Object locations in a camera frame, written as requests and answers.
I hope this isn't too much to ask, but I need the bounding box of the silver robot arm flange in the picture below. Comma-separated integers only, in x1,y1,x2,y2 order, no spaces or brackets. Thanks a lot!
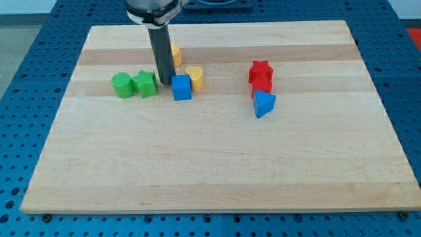
124,0,189,30

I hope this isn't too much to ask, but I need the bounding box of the red star block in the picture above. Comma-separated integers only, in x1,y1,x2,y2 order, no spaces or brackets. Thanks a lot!
248,61,273,84

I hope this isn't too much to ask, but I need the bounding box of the green star block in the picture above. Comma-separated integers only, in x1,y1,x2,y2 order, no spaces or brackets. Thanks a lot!
132,70,158,98

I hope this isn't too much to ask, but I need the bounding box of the blue cube block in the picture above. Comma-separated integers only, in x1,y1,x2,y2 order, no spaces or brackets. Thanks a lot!
172,74,191,101

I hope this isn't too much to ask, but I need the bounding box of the yellow heart block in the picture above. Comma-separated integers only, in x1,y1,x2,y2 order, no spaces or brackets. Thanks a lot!
185,66,204,92

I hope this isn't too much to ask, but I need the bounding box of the blue triangle block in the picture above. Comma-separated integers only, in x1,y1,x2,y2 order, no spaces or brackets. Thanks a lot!
253,90,276,119

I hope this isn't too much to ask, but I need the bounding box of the red cylinder block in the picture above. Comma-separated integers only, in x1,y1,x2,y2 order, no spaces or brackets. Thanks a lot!
251,76,273,99

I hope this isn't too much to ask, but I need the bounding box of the yellow block behind rod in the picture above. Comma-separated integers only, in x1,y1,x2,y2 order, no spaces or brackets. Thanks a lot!
171,44,182,68

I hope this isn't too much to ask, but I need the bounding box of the wooden board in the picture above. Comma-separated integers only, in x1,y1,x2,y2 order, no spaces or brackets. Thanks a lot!
20,20,420,214

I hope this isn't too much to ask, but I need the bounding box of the green cylinder block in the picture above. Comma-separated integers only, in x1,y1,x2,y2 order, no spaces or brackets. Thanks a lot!
111,72,135,99

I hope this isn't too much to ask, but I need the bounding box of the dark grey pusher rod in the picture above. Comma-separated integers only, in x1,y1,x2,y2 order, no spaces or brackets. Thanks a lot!
148,25,176,86

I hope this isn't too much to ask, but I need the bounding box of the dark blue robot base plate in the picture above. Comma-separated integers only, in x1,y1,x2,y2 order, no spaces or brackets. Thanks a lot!
183,0,254,12

